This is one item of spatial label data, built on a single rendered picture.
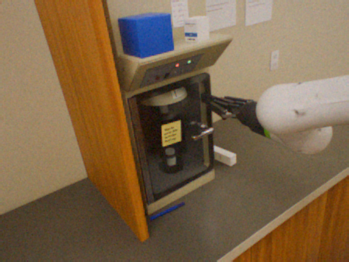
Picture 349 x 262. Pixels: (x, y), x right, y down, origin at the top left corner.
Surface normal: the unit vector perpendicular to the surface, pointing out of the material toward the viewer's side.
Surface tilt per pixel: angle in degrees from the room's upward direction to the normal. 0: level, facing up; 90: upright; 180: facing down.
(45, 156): 90
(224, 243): 0
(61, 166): 90
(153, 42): 90
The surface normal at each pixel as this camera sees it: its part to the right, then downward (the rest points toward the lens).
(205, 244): -0.11, -0.88
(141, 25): 0.57, 0.33
